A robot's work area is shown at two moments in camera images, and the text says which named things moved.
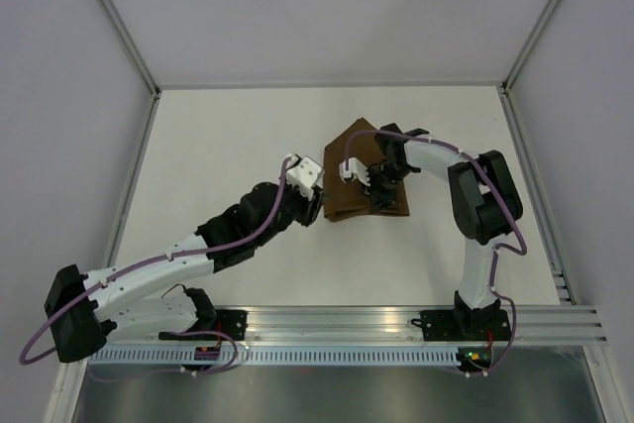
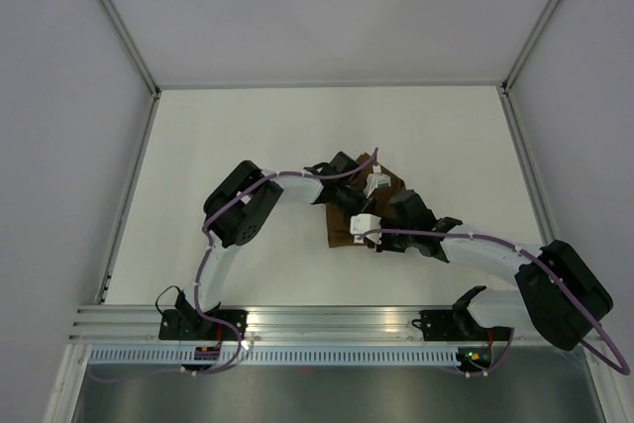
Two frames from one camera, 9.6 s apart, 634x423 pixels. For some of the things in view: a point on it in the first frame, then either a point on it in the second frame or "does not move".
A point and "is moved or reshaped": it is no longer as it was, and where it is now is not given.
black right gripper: (378, 200) -> (384, 246)
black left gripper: (311, 209) -> (362, 203)
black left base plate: (232, 322) does not move
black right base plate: (442, 325) does not move
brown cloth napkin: (350, 197) is moved or reshaped
